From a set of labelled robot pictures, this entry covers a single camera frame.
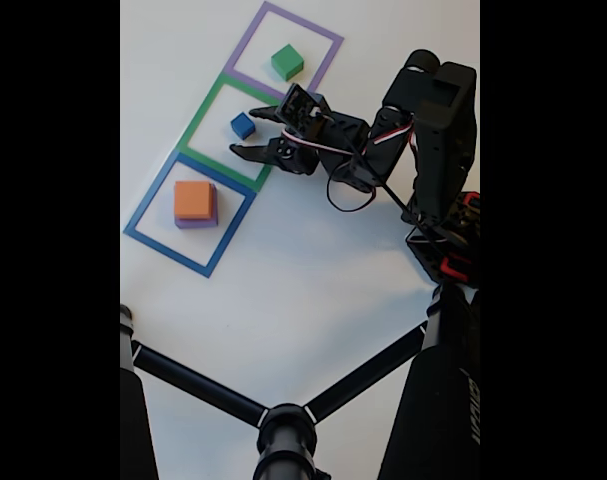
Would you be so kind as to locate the small blue cube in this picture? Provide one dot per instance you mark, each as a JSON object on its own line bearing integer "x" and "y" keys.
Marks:
{"x": 242, "y": 125}

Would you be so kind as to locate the green cube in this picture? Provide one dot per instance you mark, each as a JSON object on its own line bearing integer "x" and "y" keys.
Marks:
{"x": 287, "y": 61}

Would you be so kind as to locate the orange block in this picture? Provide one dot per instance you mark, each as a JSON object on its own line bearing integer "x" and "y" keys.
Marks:
{"x": 193, "y": 200}

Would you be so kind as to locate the purple block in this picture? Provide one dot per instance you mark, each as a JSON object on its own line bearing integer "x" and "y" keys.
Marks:
{"x": 198, "y": 223}

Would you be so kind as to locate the red black table clamp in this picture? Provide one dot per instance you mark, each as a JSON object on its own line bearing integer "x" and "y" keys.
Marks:
{"x": 455, "y": 267}

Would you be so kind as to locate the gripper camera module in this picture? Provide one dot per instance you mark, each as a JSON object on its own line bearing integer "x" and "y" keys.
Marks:
{"x": 303, "y": 107}

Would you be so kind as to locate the purple square frame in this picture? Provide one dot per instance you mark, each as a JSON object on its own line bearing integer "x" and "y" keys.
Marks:
{"x": 243, "y": 50}

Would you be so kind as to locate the green square frame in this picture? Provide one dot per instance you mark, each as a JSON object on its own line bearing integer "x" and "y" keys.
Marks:
{"x": 198, "y": 115}

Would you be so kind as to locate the blue square frame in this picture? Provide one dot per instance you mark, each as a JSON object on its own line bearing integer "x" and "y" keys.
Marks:
{"x": 148, "y": 200}

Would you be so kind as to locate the black camera tripod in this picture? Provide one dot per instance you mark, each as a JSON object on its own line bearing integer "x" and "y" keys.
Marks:
{"x": 433, "y": 400}

